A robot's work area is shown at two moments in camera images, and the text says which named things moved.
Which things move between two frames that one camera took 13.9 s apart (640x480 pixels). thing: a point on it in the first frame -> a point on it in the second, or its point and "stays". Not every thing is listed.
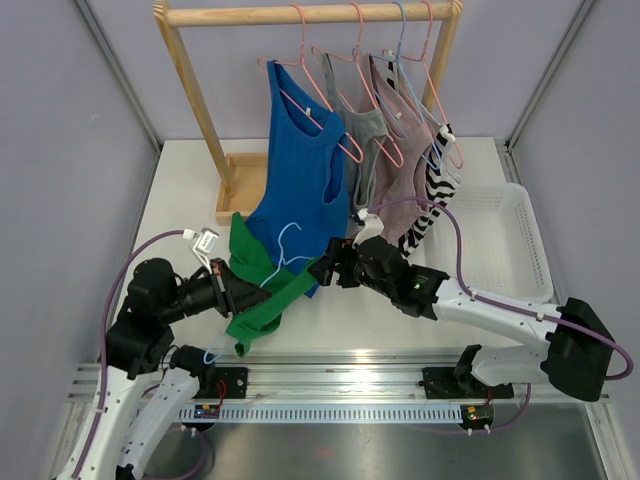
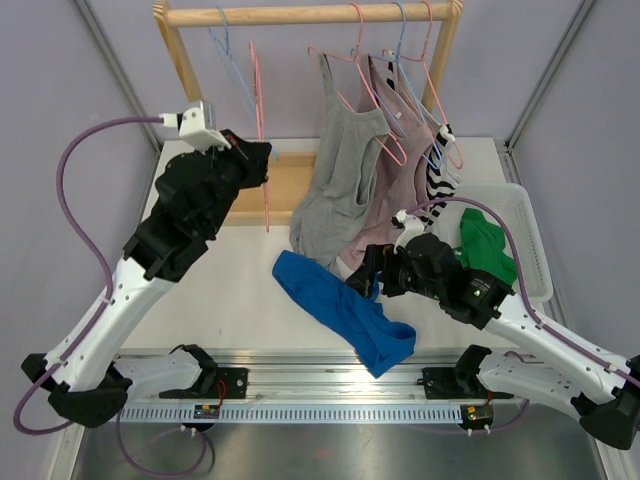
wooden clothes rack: x=240 y=177 stays
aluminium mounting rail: x=323 y=380 stays
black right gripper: x=324 y=268 -> x=363 y=279
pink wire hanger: x=302 y=63 -> x=257 y=74
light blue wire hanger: x=263 y=284 -> x=226 y=51
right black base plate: x=442 y=383 stays
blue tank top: x=298 y=192 -> x=351 y=310
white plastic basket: x=502 y=251 stays
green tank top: x=264 y=316 -> x=483 y=246
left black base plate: x=230 y=383 stays
